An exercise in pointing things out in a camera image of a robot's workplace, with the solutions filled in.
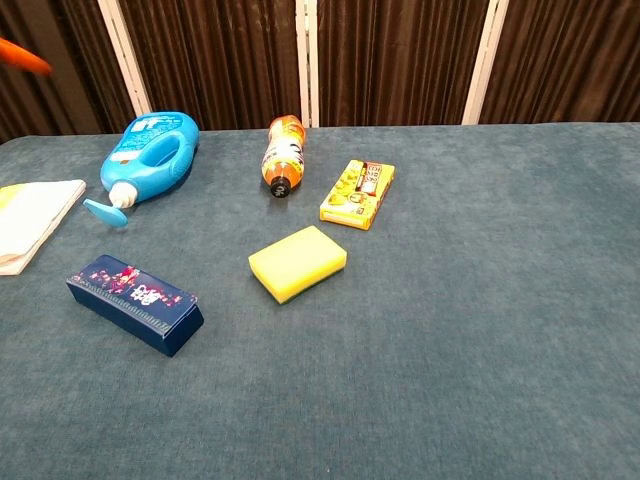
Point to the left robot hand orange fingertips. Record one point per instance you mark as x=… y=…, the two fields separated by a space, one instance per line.
x=22 y=56

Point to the blue glasses case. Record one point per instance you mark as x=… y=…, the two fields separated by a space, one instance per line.
x=130 y=300

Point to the dark brown curtain panel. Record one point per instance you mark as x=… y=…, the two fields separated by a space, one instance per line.
x=65 y=100
x=215 y=60
x=400 y=60
x=570 y=60

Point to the blue pump detergent bottle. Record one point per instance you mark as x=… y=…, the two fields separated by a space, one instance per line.
x=150 y=155

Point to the orange drink bottle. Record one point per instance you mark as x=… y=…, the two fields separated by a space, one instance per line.
x=282 y=155

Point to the yellow sponge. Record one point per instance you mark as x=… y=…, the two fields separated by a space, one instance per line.
x=295 y=260

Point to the yellow snack box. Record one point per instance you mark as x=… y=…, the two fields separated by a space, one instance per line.
x=355 y=195

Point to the blue felt table cover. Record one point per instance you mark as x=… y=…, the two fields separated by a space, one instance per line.
x=450 y=325

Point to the white frame post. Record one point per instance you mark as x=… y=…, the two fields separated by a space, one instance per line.
x=307 y=65
x=484 y=65
x=125 y=60

